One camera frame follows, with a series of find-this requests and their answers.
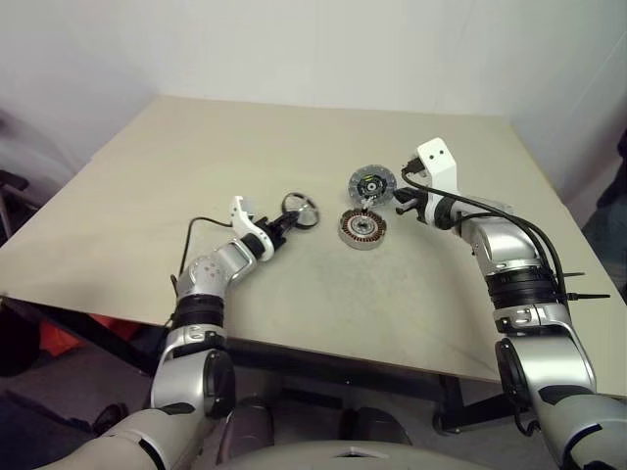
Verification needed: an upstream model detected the dark rounded shape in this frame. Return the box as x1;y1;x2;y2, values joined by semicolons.
217;397;275;461
340;406;412;447

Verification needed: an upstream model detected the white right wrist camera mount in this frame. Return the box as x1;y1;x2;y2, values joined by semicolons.
414;138;459;227

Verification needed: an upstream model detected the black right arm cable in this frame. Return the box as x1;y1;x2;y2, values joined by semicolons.
438;190;569;305
401;159;564;295

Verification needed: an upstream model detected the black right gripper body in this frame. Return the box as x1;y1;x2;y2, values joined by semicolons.
409;188;429;223

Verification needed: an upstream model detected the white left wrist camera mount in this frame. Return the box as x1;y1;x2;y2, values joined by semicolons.
227;195;275;263

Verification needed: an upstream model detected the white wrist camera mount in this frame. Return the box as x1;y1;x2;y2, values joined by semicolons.
414;138;459;227
227;195;275;263

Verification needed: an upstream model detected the black shoe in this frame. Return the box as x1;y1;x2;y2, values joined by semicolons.
91;402;129;437

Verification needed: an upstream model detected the red orange object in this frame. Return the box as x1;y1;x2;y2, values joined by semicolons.
37;312;144;354

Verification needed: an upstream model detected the silver ring cover plate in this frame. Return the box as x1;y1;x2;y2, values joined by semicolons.
281;191;322;229

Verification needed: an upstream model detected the grey robot torso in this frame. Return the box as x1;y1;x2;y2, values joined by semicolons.
215;438;569;470

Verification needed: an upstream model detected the motor stator with copper windings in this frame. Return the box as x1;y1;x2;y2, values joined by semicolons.
336;208;390;253

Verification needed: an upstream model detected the black table frame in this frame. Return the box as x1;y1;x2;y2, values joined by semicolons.
0;297;528;437

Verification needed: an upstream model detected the dark chair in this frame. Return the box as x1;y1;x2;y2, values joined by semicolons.
0;168;43;239

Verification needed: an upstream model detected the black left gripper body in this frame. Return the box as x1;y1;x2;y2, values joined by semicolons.
254;214;295;252

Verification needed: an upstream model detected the grey motor rotor disc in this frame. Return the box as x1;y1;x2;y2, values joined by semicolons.
347;164;399;208

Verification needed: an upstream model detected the person in dark jacket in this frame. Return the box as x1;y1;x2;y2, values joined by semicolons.
581;164;627;263

